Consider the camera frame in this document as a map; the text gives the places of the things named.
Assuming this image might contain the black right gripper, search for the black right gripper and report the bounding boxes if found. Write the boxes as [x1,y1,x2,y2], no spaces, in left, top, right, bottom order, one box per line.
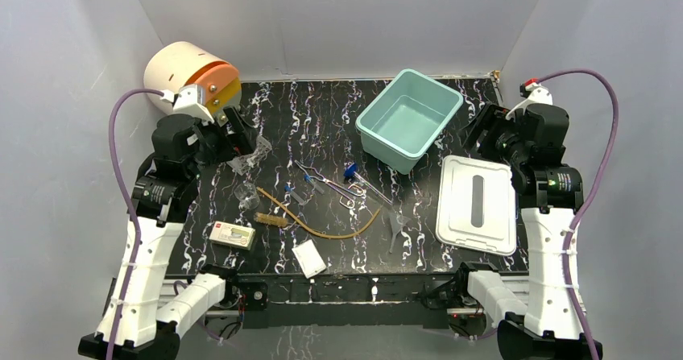
[455,101,528,168]

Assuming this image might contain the mint green plastic bin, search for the mint green plastic bin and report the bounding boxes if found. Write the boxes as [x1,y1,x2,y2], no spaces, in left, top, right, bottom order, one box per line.
[355,68,464,175]

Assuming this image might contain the amber rubber tube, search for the amber rubber tube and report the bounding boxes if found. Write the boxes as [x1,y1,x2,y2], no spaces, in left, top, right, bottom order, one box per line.
[256,187,382,240]

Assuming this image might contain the clear plastic funnel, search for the clear plastic funnel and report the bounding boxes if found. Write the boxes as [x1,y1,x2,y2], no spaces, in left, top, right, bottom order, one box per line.
[383,211,410,254]

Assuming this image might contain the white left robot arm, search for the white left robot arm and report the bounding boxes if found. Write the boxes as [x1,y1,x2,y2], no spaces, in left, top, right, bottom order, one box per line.
[78,108,258,359]

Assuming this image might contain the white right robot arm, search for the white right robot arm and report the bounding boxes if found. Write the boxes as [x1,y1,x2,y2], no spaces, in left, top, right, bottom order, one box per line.
[442,103,603,359]

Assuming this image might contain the clear glass beaker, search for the clear glass beaker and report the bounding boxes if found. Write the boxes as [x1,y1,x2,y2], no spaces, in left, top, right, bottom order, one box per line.
[234,182,260,210]

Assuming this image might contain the white plastic bin lid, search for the white plastic bin lid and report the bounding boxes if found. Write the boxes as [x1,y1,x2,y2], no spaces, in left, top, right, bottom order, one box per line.
[435,155,517,256]

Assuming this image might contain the blue capped tube left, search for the blue capped tube left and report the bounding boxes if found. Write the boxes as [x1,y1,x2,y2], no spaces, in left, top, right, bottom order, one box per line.
[284,184,308,206]

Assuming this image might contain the white orange cylinder drum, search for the white orange cylinder drum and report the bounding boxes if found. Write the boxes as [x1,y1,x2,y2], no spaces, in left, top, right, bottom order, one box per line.
[143,41,242,122]

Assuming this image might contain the white red slide box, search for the white red slide box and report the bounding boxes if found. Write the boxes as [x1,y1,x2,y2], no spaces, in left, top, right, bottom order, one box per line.
[209,221,255,250]

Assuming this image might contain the blue capped tube middle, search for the blue capped tube middle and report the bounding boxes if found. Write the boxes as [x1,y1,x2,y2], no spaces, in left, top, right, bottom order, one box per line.
[304,174,325,194]

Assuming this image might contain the white paper packet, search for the white paper packet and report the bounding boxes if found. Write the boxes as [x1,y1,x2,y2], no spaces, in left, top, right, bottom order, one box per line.
[292,239,327,279]

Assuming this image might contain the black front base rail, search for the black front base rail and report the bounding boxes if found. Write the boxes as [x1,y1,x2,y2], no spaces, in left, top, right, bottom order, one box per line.
[207,272,487,333]

